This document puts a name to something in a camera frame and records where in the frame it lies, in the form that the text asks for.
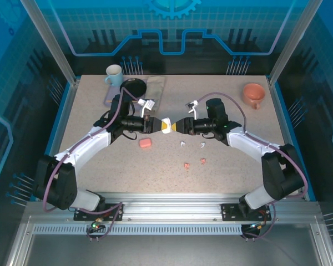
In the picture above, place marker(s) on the pink earbud charging case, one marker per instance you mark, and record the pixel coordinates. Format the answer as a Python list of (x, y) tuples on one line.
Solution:
[(145, 143)]

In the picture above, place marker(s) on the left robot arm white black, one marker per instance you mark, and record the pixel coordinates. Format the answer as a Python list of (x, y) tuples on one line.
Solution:
[(86, 141)]

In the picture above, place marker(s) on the folded grey cloth napkin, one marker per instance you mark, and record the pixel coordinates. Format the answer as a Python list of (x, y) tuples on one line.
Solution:
[(155, 86)]

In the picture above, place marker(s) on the small black plate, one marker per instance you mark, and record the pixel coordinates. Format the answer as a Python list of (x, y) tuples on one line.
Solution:
[(134, 86)]

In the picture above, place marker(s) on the light blue mug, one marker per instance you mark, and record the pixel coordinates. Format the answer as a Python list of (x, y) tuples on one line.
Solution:
[(116, 80)]

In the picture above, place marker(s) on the orange ceramic cup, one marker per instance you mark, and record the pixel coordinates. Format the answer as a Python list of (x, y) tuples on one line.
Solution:
[(254, 95)]

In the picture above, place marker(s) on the small connector with LED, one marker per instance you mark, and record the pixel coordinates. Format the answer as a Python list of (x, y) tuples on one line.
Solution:
[(255, 225), (95, 225)]

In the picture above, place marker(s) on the aluminium mounting rail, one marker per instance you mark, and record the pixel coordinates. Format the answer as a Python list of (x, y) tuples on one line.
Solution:
[(169, 210)]

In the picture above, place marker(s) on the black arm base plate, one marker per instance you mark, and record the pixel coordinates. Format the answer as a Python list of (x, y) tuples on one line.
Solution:
[(113, 214), (230, 212)]

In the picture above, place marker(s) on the aluminium frame post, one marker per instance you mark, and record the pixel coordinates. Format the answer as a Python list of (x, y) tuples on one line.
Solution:
[(291, 41), (48, 41)]

